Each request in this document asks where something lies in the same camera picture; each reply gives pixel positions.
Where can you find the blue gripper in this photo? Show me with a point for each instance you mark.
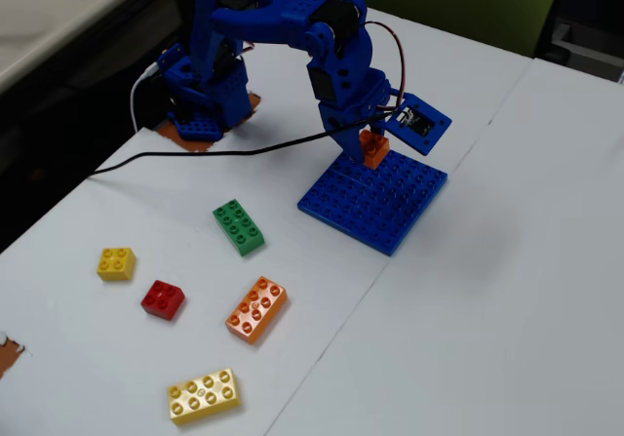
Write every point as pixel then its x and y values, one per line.
pixel 341 123

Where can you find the orange 2x2 block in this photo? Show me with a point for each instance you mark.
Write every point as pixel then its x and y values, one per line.
pixel 375 153

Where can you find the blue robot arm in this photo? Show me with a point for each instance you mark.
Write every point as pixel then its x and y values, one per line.
pixel 292 16

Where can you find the green 2x4 block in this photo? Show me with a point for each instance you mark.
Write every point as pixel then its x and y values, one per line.
pixel 239 227

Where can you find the orange 2x4 block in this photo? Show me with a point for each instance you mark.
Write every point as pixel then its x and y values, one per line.
pixel 256 309

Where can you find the red 2x2 block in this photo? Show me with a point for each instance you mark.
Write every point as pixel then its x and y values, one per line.
pixel 162 300

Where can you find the yellow 2x2 block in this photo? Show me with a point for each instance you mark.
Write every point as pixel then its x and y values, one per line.
pixel 116 264

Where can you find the yellow 2x4 block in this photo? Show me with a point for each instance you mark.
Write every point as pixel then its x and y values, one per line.
pixel 204 397

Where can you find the blue 8x8 baseplate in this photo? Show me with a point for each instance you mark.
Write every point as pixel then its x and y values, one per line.
pixel 370 207

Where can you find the green chair backrest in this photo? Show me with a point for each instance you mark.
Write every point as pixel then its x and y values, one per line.
pixel 448 2

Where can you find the brown base mounting board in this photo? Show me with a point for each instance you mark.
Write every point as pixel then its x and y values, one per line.
pixel 197 145

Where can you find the grey cabinet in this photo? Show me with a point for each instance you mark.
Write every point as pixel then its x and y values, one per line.
pixel 585 51

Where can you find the white side desk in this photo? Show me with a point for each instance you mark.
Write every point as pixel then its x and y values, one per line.
pixel 49 7

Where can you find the brown tape patch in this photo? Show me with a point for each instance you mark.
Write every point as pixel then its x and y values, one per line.
pixel 7 355

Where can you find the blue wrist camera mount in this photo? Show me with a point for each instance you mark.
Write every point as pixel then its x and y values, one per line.
pixel 419 124

